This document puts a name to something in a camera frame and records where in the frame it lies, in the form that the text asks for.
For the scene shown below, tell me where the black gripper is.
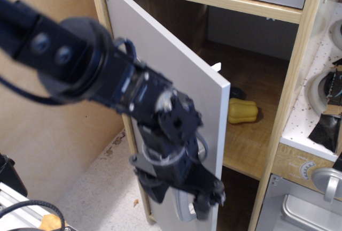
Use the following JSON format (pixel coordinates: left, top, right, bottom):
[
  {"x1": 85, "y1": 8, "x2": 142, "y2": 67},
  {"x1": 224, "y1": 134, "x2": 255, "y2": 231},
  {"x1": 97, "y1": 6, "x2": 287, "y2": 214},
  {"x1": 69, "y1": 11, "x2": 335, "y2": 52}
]
[{"x1": 129, "y1": 145, "x2": 226, "y2": 221}]

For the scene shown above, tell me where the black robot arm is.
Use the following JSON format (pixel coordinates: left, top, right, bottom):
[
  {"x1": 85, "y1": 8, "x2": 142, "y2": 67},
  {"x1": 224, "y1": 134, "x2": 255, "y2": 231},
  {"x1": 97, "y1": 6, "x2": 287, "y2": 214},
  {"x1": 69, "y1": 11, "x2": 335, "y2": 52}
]
[{"x1": 1, "y1": 0, "x2": 226, "y2": 220}]

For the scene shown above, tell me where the yellow toy bell pepper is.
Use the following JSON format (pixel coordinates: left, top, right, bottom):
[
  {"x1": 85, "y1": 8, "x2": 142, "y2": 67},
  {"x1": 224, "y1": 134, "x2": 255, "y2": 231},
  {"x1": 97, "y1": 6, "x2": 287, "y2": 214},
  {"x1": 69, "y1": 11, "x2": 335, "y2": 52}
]
[{"x1": 228, "y1": 98, "x2": 259, "y2": 124}]

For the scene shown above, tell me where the grey oven door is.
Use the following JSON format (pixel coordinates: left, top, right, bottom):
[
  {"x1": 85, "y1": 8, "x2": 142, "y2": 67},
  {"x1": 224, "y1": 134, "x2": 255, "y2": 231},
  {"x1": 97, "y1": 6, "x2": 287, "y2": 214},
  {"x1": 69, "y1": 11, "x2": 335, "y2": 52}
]
[{"x1": 256, "y1": 174, "x2": 341, "y2": 230}]

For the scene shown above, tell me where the black round toy item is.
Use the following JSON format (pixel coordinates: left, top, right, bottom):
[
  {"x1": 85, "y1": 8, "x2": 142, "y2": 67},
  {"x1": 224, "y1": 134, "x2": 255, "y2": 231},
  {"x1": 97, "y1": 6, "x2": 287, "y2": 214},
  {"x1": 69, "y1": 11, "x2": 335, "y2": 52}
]
[{"x1": 229, "y1": 87, "x2": 246, "y2": 100}]

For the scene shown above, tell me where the orange tape piece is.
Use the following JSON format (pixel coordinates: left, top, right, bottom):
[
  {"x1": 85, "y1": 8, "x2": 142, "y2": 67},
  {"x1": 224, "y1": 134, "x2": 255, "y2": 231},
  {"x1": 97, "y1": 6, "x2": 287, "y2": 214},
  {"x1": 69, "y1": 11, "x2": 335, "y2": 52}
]
[{"x1": 39, "y1": 214, "x2": 62, "y2": 231}]

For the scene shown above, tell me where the grey oven knob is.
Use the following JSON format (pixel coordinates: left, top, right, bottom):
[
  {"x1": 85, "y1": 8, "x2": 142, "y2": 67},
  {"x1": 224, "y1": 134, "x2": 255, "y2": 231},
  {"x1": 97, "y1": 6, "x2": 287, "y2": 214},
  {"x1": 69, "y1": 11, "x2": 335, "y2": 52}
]
[{"x1": 312, "y1": 168, "x2": 341, "y2": 203}]

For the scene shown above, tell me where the white speckled toy sink counter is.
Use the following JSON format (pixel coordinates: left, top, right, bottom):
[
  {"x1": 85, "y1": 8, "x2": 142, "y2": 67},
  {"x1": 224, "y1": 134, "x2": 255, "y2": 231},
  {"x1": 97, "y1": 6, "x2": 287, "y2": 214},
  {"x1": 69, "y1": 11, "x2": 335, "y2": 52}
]
[{"x1": 280, "y1": 0, "x2": 341, "y2": 161}]

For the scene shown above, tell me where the black box at left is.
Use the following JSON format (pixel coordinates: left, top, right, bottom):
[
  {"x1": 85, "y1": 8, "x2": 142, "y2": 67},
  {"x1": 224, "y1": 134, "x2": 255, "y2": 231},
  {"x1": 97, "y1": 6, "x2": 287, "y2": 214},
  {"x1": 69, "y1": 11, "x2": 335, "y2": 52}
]
[{"x1": 1, "y1": 154, "x2": 28, "y2": 197}]

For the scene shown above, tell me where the aluminium rail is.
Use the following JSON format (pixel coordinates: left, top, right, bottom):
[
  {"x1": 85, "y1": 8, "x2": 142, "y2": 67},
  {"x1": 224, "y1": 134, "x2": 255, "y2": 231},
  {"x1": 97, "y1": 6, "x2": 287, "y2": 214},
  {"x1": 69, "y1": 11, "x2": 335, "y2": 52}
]
[{"x1": 1, "y1": 182, "x2": 50, "y2": 230}]

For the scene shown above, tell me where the black braided cable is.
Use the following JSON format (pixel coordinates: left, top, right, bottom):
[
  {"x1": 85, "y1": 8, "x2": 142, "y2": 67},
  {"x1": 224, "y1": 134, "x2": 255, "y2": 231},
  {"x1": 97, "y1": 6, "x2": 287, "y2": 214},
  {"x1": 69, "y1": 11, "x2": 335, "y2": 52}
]
[{"x1": 0, "y1": 200, "x2": 66, "y2": 231}]

